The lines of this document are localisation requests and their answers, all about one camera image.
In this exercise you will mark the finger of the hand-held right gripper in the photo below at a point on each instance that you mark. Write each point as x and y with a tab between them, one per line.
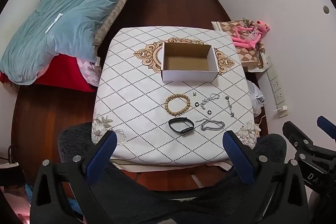
298	136
326	126

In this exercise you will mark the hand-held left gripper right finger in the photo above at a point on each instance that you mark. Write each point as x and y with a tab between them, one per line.
237	158

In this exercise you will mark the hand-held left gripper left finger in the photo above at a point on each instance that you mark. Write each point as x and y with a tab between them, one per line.
102	157

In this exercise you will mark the black wristband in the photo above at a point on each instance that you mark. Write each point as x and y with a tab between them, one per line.
187	132

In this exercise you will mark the cardboard box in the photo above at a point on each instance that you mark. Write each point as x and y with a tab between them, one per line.
189	75

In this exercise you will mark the white charger plug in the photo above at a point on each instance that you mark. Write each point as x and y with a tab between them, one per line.
283	111

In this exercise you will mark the white diamond-pattern tablecloth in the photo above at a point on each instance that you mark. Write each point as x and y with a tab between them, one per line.
131	108

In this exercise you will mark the white plastic bag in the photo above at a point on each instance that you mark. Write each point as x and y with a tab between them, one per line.
256	98

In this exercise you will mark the white power strip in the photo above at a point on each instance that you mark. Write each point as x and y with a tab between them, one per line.
275	82

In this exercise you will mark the black fluffy seat cushion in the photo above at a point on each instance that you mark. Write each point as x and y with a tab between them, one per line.
157	203

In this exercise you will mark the pink checkered pillow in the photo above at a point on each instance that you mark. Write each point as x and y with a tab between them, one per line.
89	71

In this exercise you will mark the red blanket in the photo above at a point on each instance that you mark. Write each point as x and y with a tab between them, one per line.
60	73

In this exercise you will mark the pink cloth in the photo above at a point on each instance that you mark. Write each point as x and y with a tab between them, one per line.
13	205

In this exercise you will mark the pink plush toy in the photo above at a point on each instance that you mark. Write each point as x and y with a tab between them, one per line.
246	40

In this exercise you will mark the bed with beige checkered mattress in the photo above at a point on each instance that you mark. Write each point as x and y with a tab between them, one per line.
113	16

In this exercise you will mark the light blue duvet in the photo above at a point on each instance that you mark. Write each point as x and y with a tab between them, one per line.
65	16

